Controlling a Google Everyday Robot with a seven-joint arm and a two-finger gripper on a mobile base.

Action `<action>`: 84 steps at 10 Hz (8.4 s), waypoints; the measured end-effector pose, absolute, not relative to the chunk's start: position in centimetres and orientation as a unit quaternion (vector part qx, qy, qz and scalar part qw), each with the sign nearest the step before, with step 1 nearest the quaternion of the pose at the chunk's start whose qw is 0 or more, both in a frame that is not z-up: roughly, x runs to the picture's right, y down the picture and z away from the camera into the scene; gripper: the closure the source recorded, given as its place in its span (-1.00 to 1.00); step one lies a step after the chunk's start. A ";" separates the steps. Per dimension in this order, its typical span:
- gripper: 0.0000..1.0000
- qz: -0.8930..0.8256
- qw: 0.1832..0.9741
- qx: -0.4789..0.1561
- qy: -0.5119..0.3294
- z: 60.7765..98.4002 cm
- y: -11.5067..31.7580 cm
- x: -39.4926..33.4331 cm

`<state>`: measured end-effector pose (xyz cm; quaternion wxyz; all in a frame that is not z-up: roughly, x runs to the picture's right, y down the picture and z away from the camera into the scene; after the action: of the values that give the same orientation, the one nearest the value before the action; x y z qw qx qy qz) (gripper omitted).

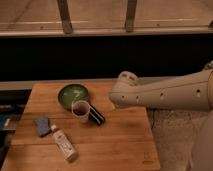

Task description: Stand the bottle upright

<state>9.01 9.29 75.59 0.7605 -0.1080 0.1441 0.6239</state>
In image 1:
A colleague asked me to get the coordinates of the white plastic bottle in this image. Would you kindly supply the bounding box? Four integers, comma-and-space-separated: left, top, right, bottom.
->
51, 125, 78, 162

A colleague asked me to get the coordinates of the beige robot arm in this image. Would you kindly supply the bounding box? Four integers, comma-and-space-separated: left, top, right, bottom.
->
109, 68, 213, 171

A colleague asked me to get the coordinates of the black striped box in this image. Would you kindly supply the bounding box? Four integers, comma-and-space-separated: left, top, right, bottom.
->
90, 105, 105, 126

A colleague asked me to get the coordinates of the green round plate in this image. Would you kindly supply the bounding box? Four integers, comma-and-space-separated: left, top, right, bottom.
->
58, 84, 89, 110

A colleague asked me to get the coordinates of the wooden cutting board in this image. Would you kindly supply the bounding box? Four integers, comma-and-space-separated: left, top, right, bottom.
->
1, 82, 161, 171

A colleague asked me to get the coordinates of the blue sponge cloth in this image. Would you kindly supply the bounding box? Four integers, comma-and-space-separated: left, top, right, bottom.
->
34, 116, 51, 137

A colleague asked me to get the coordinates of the right metal frame post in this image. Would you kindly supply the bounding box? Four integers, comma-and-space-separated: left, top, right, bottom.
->
124, 0, 137, 32

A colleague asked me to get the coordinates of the metal frame post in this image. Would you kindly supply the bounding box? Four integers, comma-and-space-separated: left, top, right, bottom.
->
57, 0, 73, 34
124, 0, 137, 32

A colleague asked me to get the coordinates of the left metal frame post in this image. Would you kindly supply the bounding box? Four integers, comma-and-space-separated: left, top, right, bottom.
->
57, 0, 73, 34

